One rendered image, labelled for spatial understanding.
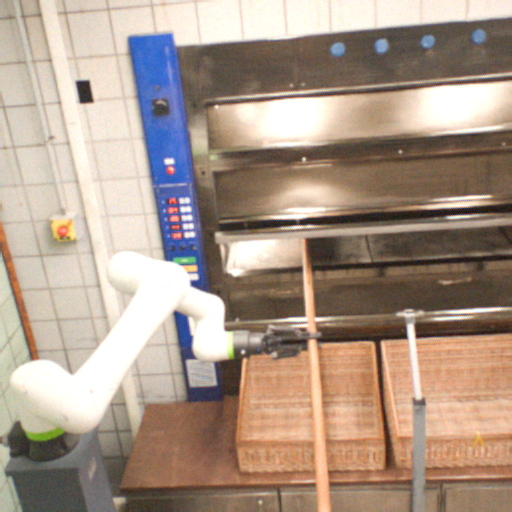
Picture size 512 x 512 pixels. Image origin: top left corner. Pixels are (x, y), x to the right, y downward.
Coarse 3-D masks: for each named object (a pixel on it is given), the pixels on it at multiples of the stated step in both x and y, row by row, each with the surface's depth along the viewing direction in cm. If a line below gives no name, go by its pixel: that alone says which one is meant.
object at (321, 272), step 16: (480, 256) 275; (496, 256) 273; (240, 272) 282; (256, 272) 280; (272, 272) 279; (288, 272) 277; (320, 272) 276; (336, 272) 276; (352, 272) 275; (368, 272) 275; (384, 272) 275; (400, 272) 274; (416, 272) 274; (432, 272) 273
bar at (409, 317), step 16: (240, 320) 246; (256, 320) 245; (272, 320) 245; (288, 320) 244; (304, 320) 243; (320, 320) 243; (336, 320) 242; (352, 320) 242; (368, 320) 242; (384, 320) 242; (416, 368) 235; (416, 384) 233; (416, 400) 231; (416, 416) 231; (416, 432) 234; (416, 448) 237; (416, 464) 240; (416, 480) 243; (416, 496) 246
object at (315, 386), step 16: (304, 240) 298; (304, 256) 283; (304, 272) 271; (320, 384) 203; (320, 400) 196; (320, 416) 189; (320, 432) 182; (320, 448) 177; (320, 464) 171; (320, 480) 166; (320, 496) 162
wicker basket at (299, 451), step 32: (320, 352) 288; (352, 352) 286; (256, 384) 293; (288, 384) 291; (352, 384) 288; (256, 416) 289; (288, 416) 287; (352, 416) 283; (256, 448) 254; (288, 448) 253; (352, 448) 251; (384, 448) 250
